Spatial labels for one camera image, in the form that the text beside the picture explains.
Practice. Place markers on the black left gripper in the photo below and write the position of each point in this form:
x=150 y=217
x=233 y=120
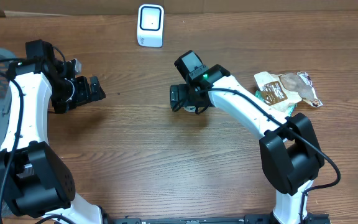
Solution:
x=85 y=96

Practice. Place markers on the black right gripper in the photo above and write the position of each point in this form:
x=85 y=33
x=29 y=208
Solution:
x=186 y=99

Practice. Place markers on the green lid jar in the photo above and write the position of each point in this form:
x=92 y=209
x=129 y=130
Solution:
x=190 y=109

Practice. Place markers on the light green snack bag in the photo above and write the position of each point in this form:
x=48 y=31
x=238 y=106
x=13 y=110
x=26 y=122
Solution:
x=290 y=109

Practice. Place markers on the brown pancake snack bag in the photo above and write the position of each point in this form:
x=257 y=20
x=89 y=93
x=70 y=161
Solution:
x=282 y=90

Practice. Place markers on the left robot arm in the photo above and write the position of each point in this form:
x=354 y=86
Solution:
x=34 y=181

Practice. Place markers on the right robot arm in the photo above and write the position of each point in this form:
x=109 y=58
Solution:
x=290 y=153

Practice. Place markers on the white barcode scanner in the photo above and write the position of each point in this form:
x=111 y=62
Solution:
x=150 y=23

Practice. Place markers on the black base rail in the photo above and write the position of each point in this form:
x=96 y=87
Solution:
x=197 y=221

